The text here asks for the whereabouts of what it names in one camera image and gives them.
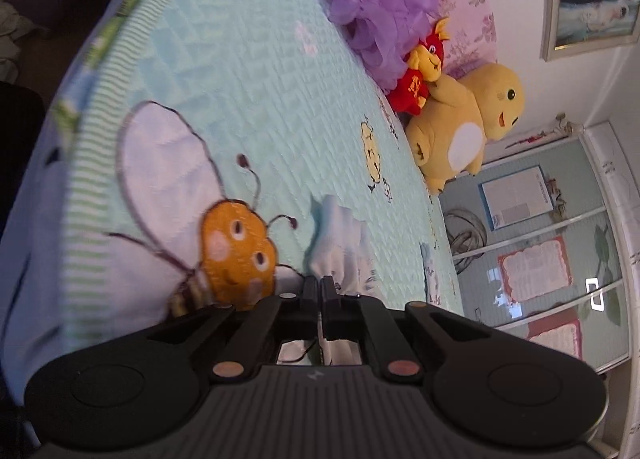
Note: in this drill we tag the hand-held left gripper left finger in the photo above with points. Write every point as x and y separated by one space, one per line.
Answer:
310 309

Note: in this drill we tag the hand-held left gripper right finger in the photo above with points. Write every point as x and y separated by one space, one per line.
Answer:
329 309

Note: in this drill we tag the yellow plush toy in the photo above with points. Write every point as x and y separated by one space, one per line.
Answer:
450 139

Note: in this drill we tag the orange framed poster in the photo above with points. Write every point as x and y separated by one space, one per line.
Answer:
535 269

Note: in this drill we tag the blue framed poster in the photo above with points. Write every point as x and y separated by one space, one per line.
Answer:
517 196

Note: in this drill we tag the sliding door wardrobe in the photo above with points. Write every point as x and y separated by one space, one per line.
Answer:
530 219

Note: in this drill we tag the pink framed poster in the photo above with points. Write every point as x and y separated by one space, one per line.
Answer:
557 339

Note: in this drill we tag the red plush toy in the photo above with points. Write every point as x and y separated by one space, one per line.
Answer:
417 84

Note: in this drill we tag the bee print quilted bedspread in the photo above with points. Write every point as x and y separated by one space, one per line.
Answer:
225 64

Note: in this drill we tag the pink floral pillow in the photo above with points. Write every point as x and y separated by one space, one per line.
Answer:
475 29

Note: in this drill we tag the framed photo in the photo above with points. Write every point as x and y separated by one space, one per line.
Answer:
595 4

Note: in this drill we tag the red wall ornament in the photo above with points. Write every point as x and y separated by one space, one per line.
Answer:
542 131

